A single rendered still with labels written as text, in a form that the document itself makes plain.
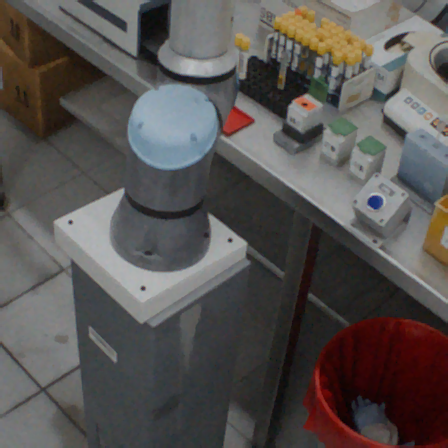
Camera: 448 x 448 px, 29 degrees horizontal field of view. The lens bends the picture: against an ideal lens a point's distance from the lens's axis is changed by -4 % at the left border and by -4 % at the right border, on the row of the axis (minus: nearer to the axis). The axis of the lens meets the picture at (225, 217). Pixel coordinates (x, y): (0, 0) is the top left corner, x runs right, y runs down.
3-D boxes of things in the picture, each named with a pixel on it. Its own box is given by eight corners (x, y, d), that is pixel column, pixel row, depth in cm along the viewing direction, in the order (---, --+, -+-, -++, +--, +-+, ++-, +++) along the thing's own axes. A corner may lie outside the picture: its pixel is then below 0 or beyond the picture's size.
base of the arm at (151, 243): (139, 284, 124) (144, 231, 117) (92, 219, 133) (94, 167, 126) (229, 254, 131) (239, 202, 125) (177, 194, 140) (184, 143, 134)
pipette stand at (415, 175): (389, 182, 151) (400, 137, 144) (414, 167, 155) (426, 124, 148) (430, 214, 146) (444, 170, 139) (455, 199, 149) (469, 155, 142)
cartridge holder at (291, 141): (272, 139, 157) (274, 123, 155) (307, 121, 162) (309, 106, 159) (293, 154, 154) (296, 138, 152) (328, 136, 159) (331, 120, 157)
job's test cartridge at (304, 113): (284, 130, 157) (288, 102, 153) (303, 121, 159) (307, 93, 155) (300, 142, 155) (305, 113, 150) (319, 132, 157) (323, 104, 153)
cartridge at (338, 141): (319, 155, 155) (324, 125, 150) (336, 145, 157) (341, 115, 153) (336, 167, 153) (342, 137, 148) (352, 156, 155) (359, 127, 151)
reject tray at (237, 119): (201, 118, 160) (202, 115, 159) (228, 104, 163) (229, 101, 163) (227, 136, 156) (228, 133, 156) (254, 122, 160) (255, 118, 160)
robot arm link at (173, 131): (112, 200, 121) (118, 119, 113) (140, 146, 132) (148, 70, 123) (196, 221, 120) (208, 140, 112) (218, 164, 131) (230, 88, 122)
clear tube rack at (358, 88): (261, 65, 174) (265, 36, 169) (295, 50, 179) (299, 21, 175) (339, 114, 164) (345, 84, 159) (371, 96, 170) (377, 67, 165)
